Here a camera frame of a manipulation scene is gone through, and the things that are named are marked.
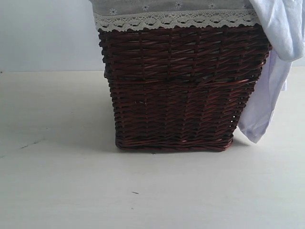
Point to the white t-shirt red lettering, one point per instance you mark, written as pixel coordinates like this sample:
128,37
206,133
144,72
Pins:
283,22

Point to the dark brown wicker basket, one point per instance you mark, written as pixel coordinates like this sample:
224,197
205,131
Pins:
181,88

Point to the grey floral lace basket liner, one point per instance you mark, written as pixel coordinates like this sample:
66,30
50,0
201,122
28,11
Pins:
136,15

